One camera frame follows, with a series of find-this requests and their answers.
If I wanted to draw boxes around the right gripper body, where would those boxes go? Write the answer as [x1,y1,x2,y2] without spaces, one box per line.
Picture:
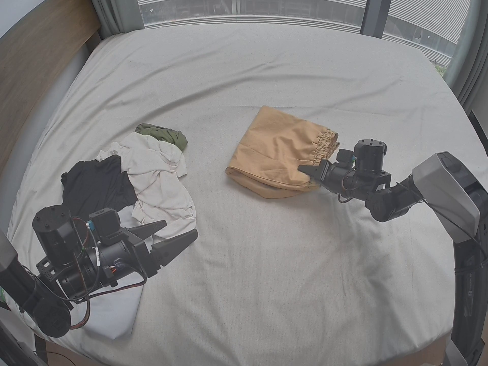
[318,159,361,195]

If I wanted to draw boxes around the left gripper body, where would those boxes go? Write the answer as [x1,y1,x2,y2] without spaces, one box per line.
[91,230,159,289]

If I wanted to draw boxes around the grey-green curtain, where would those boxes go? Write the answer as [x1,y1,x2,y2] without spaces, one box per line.
[70,0,145,39]
[444,0,488,110]

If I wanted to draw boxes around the black garment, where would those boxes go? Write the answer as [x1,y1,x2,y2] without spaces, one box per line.
[60,156,138,224]

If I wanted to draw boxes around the green garment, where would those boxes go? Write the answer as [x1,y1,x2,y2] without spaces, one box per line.
[135,124,188,153]

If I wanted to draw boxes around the cream garment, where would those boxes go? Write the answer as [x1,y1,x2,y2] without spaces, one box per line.
[96,133,197,240]

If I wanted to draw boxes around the tan shorts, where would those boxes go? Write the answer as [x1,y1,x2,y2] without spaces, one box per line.
[225,105,341,199]

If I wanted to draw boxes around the bed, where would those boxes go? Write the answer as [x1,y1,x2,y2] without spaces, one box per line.
[0,0,488,366]

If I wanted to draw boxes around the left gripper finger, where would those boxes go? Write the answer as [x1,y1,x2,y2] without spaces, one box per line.
[129,220,167,242]
[150,229,199,268]

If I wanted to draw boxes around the pale grey garment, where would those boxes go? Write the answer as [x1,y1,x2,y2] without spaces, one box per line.
[82,206,153,340]

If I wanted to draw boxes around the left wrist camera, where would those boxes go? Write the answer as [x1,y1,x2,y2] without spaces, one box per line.
[88,209,122,243]

